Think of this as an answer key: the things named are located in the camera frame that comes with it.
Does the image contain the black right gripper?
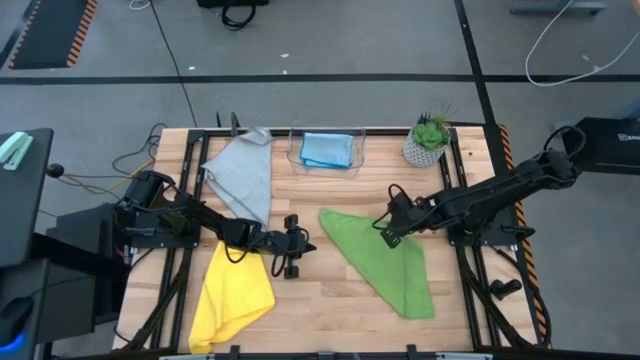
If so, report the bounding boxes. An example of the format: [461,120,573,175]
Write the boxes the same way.
[379,194,431,250]

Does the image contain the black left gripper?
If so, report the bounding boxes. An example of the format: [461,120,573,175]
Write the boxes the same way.
[259,214,317,280]

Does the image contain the green microfiber towel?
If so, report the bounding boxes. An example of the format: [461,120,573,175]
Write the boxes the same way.
[318,208,436,321]

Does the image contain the yellow microfiber towel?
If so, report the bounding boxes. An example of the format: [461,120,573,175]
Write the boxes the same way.
[188,240,277,355]

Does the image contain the blue microfiber towel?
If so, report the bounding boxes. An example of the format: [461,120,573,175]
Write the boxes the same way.
[299,132,355,170]

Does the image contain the grey microfiber towel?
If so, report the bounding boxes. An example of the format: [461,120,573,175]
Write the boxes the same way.
[200,127,275,231]

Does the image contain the clear plastic bin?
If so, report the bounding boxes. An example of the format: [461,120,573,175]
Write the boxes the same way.
[287,119,367,180]

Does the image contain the succulent in white patterned pot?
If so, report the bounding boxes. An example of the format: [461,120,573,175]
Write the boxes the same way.
[402,102,454,169]

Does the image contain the black clamp posts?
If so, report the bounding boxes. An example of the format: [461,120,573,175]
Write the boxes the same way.
[214,110,242,137]

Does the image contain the orange black hazard tape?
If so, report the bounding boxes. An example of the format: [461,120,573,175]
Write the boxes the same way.
[498,124,549,346]

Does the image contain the black control box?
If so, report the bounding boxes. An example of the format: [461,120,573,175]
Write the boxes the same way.
[45,203,134,344]

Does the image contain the black equipment case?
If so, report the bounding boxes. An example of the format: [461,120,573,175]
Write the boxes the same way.
[572,117,640,176]

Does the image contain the black floor device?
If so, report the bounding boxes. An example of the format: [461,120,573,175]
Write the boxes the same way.
[196,0,270,9]

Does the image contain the black side desk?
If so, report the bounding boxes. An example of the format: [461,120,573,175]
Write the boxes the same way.
[0,128,55,269]

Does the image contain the grey metal table foot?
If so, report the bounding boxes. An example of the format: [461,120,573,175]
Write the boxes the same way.
[509,0,606,16]

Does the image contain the black mouse with blue light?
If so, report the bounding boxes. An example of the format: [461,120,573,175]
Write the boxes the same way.
[0,297,35,351]

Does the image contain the mint green stapler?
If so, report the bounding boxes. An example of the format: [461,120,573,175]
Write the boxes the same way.
[0,131,34,172]

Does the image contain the black mat with orange stripes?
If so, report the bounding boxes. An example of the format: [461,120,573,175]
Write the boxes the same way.
[7,0,99,70]

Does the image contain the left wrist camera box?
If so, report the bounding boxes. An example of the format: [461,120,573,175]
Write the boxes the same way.
[293,233,311,259]

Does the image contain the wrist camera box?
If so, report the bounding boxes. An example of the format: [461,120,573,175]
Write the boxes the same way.
[293,233,311,259]
[388,193,412,217]

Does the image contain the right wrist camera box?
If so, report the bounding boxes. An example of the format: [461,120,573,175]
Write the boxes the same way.
[388,193,412,217]

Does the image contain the black aluminium table frame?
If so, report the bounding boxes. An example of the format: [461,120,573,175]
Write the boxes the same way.
[122,127,551,360]

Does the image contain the black cylinder handle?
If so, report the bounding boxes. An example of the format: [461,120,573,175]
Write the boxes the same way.
[489,276,524,300]

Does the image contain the black cable bundle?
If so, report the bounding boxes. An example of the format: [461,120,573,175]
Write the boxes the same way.
[112,122,169,201]

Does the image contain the white floor cable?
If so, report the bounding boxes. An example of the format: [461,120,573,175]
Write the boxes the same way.
[524,0,640,87]

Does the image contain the thin black floor cable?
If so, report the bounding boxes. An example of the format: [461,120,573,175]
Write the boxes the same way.
[148,0,199,129]

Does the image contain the coiled black cable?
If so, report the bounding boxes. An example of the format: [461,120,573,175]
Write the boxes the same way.
[219,3,257,32]

